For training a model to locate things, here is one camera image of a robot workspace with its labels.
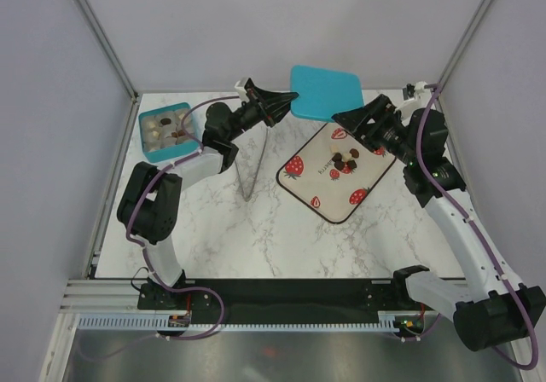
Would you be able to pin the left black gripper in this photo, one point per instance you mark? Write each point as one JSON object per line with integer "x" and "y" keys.
{"x": 263, "y": 101}

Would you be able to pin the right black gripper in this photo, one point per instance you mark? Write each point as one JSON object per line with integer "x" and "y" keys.
{"x": 381, "y": 109}

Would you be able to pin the teal box lid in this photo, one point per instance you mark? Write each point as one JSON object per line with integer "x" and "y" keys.
{"x": 323, "y": 93}

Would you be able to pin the metal tweezers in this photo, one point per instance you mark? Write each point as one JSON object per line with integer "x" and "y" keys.
{"x": 248, "y": 161}

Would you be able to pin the teal chocolate box tray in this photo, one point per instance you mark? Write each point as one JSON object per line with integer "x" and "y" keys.
{"x": 162, "y": 143}

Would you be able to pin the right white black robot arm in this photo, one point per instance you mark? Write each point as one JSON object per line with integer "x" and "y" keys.
{"x": 495, "y": 307}

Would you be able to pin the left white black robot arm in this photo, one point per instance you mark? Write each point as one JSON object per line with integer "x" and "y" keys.
{"x": 149, "y": 205}

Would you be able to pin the dark faceted chocolate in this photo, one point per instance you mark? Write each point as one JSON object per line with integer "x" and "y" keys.
{"x": 339, "y": 166}

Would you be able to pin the strawberry pattern square plate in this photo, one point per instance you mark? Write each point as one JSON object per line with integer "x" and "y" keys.
{"x": 311, "y": 178}

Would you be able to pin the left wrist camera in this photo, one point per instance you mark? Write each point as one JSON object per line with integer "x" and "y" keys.
{"x": 241, "y": 88}

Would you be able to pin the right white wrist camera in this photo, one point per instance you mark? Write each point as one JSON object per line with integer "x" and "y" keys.
{"x": 415, "y": 92}

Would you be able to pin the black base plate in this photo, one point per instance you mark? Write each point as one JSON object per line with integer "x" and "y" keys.
{"x": 285, "y": 300}

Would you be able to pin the aluminium frame rail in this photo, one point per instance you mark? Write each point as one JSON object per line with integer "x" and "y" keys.
{"x": 99, "y": 296}

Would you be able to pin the slotted grey cable duct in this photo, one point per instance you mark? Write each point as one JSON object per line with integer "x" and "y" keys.
{"x": 384, "y": 323}

